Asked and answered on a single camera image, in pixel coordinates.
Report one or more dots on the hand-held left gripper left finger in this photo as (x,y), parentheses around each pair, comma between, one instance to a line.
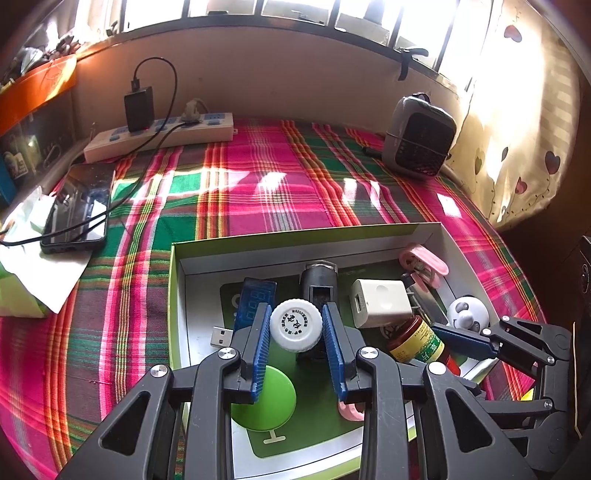
(258,350)

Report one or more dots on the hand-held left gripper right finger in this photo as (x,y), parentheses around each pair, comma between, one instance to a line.
(334,350)

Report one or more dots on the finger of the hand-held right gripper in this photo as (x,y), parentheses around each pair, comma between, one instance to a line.
(521,413)
(461,340)

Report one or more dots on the white round panda toy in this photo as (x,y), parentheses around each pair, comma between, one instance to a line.
(467,314)

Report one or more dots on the small white bottle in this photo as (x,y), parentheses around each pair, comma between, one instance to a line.
(295,325)

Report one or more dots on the brown bottle with red cap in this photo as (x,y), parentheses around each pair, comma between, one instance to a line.
(415,344)

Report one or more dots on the silver lighter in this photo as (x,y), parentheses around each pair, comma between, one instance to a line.
(431,304)

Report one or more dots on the green mushroom-shaped knob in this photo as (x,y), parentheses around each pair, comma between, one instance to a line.
(272,397)

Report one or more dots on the blue USB tester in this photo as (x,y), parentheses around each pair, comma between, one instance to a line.
(251,300)

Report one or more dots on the pink nail clipper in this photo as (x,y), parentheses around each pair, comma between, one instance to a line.
(348,411)

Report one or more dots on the white charger adapter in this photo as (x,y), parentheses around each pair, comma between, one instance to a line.
(381,302)

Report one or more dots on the black plastic device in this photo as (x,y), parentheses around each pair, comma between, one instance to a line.
(318,279)

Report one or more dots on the pink clip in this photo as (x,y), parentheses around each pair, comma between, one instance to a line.
(425,258)

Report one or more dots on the green cardboard box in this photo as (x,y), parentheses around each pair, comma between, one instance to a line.
(207,263)

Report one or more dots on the white paper slip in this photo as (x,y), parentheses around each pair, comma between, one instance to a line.
(450,204)

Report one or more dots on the plaid blanket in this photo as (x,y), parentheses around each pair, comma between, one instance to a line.
(277,184)

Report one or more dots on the small grey heater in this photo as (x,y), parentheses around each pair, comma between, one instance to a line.
(420,138)

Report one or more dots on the white tissue sheet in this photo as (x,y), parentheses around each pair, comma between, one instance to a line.
(51,277)

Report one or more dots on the black smartphone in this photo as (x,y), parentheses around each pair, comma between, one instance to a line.
(78,207)

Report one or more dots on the cream curtain with hearts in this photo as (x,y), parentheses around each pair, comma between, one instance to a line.
(521,115)

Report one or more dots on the white power strip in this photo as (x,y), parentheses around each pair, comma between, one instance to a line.
(161,136)

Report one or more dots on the green tissue pack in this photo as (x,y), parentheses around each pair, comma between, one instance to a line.
(14,300)

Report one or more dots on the clear storage box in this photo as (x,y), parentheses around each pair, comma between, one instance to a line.
(32,143)

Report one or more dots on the barred window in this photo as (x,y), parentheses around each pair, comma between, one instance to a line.
(277,14)

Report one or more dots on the orange box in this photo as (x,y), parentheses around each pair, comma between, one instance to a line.
(37,85)

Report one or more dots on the heap of pale clutter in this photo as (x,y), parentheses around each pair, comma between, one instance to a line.
(41,50)

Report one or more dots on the white wall plug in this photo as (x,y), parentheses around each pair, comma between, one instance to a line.
(191,110)

